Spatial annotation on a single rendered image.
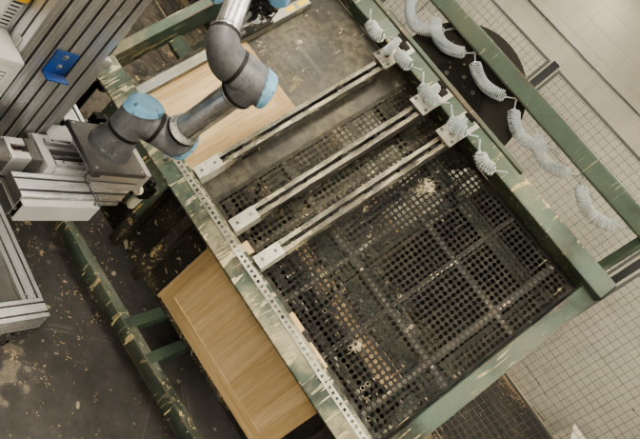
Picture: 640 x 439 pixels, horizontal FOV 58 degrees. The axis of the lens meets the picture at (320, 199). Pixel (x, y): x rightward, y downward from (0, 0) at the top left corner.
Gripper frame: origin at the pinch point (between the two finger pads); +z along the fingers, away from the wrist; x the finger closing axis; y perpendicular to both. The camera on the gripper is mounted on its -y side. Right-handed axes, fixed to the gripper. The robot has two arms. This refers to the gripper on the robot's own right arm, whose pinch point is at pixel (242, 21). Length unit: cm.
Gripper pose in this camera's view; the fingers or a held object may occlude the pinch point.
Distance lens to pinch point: 226.1
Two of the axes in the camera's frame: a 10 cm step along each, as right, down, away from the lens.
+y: 8.2, 0.3, 5.8
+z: -5.5, 3.6, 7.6
